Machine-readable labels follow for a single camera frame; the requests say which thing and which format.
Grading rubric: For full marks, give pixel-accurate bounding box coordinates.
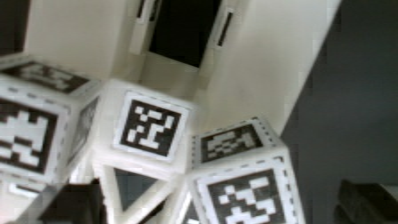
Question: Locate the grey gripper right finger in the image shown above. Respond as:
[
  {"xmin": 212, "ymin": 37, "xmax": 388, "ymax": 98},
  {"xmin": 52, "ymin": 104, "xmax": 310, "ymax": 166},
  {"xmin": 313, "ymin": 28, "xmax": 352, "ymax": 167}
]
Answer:
[{"xmin": 335, "ymin": 180, "xmax": 398, "ymax": 224}]

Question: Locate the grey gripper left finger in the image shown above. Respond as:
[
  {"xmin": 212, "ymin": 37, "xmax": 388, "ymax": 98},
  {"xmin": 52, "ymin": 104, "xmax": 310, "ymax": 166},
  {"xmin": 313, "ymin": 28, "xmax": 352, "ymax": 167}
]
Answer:
[{"xmin": 15, "ymin": 181, "xmax": 109, "ymax": 224}]

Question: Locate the white tagged cube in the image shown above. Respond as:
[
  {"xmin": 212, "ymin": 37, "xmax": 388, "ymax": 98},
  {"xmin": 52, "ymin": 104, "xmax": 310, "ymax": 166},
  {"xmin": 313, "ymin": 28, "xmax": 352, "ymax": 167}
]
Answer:
[
  {"xmin": 0, "ymin": 53, "xmax": 104, "ymax": 184},
  {"xmin": 187, "ymin": 117, "xmax": 306, "ymax": 224}
]

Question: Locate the white chair back part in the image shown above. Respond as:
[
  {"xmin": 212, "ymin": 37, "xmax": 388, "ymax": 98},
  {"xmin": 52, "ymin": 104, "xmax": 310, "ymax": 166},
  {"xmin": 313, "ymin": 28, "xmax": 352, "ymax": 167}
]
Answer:
[{"xmin": 24, "ymin": 0, "xmax": 345, "ymax": 224}]

